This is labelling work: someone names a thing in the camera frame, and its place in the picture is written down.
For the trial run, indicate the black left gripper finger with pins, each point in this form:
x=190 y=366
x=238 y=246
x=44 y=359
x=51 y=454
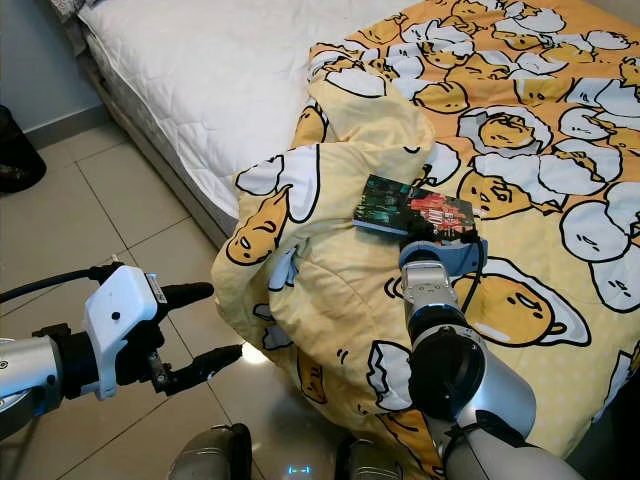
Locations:
x=188 y=295
x=208 y=365

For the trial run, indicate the dark book red cover print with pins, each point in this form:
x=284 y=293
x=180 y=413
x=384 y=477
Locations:
x=405 y=205

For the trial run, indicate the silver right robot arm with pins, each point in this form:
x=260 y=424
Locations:
x=460 y=370

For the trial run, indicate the yellow cartoon egg blanket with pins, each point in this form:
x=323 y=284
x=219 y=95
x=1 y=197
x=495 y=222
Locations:
x=540 y=200

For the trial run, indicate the grey robot left leg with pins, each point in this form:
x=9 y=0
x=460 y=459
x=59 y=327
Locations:
x=210 y=455

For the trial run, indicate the grey robot leg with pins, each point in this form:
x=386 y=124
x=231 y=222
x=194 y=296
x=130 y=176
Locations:
x=210 y=455
x=370 y=462

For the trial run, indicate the grey quilted bed base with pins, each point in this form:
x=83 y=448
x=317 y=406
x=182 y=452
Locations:
x=150 y=130

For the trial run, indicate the black mesh waste bin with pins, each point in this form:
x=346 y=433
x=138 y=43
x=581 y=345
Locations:
x=20 y=150

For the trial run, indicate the grey robot right leg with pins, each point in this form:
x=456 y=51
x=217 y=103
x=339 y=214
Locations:
x=370 y=462

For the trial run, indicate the white quilted mattress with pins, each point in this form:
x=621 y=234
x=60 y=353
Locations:
x=220 y=80

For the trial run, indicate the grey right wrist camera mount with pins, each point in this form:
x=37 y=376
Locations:
x=445 y=258

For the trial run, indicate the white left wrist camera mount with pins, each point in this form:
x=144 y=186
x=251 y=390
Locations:
x=120 y=320

